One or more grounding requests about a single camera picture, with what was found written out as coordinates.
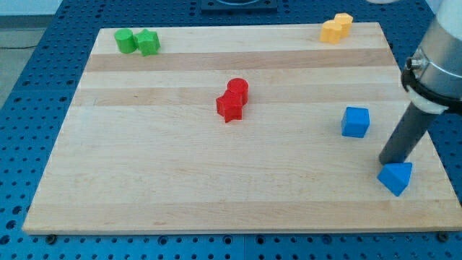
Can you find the blue cube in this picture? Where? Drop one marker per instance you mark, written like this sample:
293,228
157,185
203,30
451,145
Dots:
355,122

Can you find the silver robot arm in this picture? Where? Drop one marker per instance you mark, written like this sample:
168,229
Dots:
432,75

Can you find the blue triangle block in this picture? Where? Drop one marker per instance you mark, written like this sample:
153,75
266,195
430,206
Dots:
396,176

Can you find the red star block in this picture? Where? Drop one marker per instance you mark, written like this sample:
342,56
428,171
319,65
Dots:
230,106

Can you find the wooden board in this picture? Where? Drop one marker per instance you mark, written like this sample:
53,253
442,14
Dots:
142,149

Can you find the red cylinder block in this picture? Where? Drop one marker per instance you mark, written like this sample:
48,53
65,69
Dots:
239,86

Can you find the green star block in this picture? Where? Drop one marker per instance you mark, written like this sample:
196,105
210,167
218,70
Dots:
147,42

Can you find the green cylinder block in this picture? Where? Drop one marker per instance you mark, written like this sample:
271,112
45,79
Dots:
125,40

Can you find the yellow heart block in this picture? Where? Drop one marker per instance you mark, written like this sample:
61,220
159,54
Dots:
331,32

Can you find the yellow hexagon block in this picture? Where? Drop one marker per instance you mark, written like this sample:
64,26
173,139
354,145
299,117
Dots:
345,20

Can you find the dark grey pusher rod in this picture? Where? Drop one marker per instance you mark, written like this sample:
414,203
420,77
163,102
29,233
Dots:
412,126

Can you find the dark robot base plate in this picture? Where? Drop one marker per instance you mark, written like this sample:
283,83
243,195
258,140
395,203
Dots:
238,5

